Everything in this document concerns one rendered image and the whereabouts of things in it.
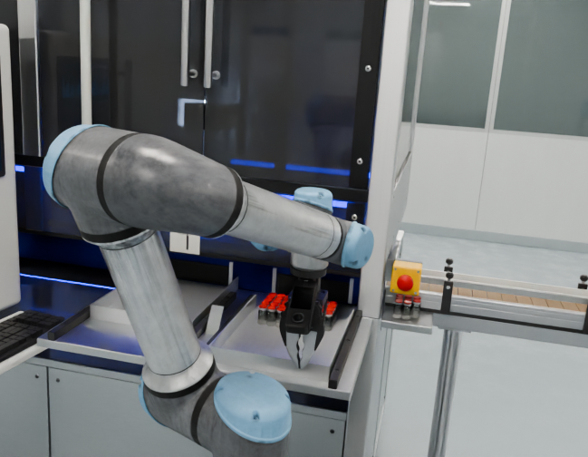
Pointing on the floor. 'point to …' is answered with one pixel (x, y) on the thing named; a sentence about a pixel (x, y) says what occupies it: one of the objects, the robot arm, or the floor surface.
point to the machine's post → (380, 209)
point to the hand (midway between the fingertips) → (299, 364)
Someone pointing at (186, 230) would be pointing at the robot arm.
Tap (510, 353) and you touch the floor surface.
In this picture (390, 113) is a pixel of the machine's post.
